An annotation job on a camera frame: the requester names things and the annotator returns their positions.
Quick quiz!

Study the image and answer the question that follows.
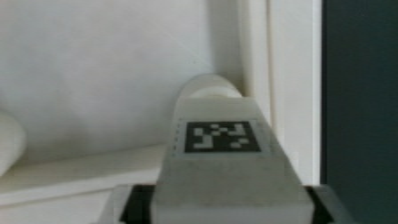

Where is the white square tabletop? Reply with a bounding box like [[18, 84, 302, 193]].
[[0, 0, 322, 224]]

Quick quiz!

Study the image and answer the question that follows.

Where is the white leg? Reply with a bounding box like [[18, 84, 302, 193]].
[[150, 86, 317, 224]]

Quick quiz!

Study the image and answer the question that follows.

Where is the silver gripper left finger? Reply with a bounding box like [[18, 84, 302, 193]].
[[93, 184, 155, 224]]

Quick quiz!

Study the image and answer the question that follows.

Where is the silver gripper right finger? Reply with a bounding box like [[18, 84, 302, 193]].
[[306, 185, 350, 224]]

